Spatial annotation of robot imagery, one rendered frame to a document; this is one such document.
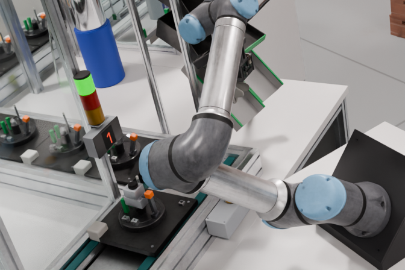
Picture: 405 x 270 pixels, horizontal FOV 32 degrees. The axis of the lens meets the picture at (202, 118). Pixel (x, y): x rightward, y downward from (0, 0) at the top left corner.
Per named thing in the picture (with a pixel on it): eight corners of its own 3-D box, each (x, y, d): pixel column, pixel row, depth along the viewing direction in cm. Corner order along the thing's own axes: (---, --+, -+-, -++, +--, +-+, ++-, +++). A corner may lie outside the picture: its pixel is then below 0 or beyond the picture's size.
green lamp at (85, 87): (99, 87, 201) (94, 72, 199) (88, 96, 198) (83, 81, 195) (85, 85, 204) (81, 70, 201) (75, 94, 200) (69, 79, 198)
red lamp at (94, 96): (103, 102, 204) (99, 87, 201) (93, 111, 200) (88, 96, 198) (90, 100, 206) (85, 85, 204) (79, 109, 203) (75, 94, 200)
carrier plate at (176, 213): (198, 204, 214) (197, 198, 213) (155, 258, 198) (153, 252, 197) (134, 190, 227) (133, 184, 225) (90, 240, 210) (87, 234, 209)
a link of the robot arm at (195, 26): (199, 11, 175) (222, -9, 182) (170, 25, 183) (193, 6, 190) (215, 38, 176) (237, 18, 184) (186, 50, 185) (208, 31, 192)
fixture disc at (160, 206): (175, 206, 212) (173, 200, 211) (149, 237, 203) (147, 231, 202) (137, 197, 220) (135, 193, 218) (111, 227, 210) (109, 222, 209)
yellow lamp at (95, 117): (108, 116, 206) (103, 102, 204) (98, 126, 203) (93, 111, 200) (95, 114, 209) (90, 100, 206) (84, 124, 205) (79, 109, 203)
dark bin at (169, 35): (244, 61, 234) (249, 44, 229) (220, 80, 227) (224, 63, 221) (181, 18, 244) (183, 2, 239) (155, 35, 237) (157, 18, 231)
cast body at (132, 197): (151, 200, 208) (145, 181, 204) (142, 209, 205) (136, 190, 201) (129, 194, 213) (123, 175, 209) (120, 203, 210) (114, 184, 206)
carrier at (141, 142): (171, 145, 244) (163, 115, 238) (132, 188, 228) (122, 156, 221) (116, 136, 256) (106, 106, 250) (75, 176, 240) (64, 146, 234)
